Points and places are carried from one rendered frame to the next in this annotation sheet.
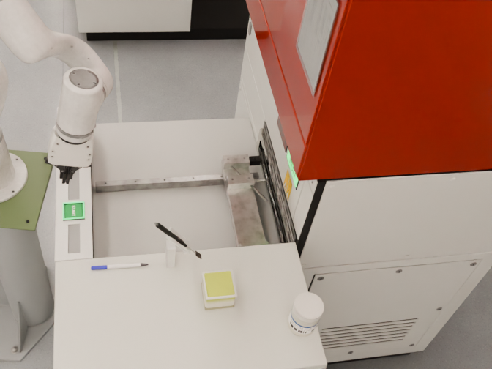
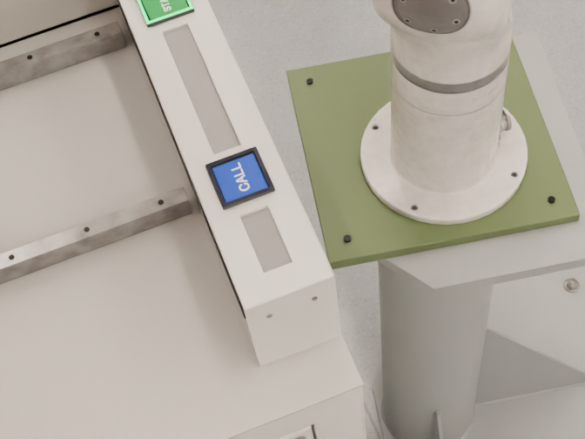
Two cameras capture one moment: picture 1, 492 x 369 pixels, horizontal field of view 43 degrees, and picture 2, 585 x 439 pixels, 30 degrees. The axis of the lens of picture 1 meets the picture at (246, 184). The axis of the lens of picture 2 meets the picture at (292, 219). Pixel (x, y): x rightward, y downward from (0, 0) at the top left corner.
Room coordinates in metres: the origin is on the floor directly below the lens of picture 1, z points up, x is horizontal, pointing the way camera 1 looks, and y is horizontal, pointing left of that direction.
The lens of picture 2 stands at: (1.78, 0.62, 1.89)
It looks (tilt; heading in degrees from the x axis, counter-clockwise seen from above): 59 degrees down; 186
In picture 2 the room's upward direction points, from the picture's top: 10 degrees counter-clockwise
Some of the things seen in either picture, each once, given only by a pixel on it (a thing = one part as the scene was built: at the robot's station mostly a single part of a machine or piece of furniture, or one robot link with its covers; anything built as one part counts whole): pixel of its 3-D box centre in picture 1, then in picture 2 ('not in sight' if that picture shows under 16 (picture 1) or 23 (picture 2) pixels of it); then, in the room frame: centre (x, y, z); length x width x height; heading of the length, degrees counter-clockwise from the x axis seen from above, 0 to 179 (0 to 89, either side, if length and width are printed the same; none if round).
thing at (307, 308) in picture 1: (305, 314); not in sight; (0.73, -0.20, 1.01); 0.07 x 0.07 x 0.10
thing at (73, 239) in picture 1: (75, 190); (209, 121); (1.05, 0.47, 0.89); 0.55 x 0.09 x 0.14; 18
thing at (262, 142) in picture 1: (273, 191); not in sight; (1.18, -0.09, 0.89); 0.44 x 0.02 x 0.10; 18
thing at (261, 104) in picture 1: (272, 119); not in sight; (1.35, -0.04, 1.02); 0.82 x 0.03 x 0.40; 18
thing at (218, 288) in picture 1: (218, 291); not in sight; (0.75, 0.02, 1.00); 0.07 x 0.07 x 0.07; 19
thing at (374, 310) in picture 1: (333, 228); not in sight; (1.46, -0.37, 0.41); 0.82 x 0.71 x 0.82; 18
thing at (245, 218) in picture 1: (243, 208); not in sight; (1.12, -0.01, 0.87); 0.36 x 0.08 x 0.03; 18
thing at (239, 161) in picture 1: (236, 161); not in sight; (1.27, 0.04, 0.89); 0.08 x 0.03 x 0.03; 108
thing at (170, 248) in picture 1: (177, 247); not in sight; (0.83, 0.14, 1.03); 0.06 x 0.04 x 0.13; 108
